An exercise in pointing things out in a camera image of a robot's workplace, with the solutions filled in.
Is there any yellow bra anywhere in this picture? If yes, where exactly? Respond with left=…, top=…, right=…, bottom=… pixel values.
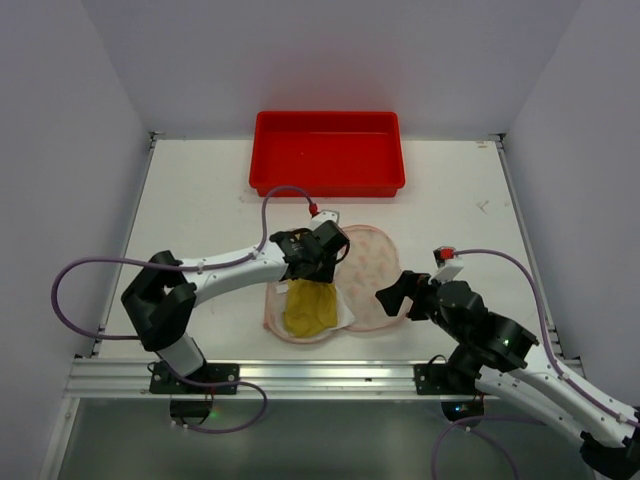
left=282, top=279, right=339, bottom=338

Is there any floral mesh laundry bag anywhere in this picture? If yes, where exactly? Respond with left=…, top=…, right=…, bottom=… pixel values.
left=263, top=225, right=405, bottom=345

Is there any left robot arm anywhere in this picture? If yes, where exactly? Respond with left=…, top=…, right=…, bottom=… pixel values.
left=121, top=219, right=350, bottom=382

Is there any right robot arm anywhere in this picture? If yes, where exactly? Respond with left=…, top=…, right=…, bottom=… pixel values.
left=375, top=271, right=639, bottom=479

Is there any white bra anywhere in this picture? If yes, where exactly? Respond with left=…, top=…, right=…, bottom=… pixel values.
left=264, top=282, right=355, bottom=333

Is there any red plastic tray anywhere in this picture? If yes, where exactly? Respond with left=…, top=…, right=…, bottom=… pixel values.
left=248, top=111, right=406, bottom=198

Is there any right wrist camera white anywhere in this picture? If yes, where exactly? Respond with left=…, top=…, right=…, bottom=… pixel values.
left=430, top=246, right=464, bottom=284

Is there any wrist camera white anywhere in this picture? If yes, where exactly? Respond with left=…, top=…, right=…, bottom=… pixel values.
left=309, top=210, right=340, bottom=230
left=430, top=246, right=464, bottom=284

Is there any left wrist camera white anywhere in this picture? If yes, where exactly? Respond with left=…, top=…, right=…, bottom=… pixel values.
left=309, top=210, right=340, bottom=230

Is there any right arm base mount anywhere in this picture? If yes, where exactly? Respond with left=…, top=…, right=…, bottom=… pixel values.
left=413, top=354, right=485, bottom=422

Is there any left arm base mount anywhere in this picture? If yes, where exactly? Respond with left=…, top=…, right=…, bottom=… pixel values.
left=147, top=361, right=240, bottom=428

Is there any aluminium front rail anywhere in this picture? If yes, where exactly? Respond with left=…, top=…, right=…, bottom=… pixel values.
left=67, top=357, right=586, bottom=401

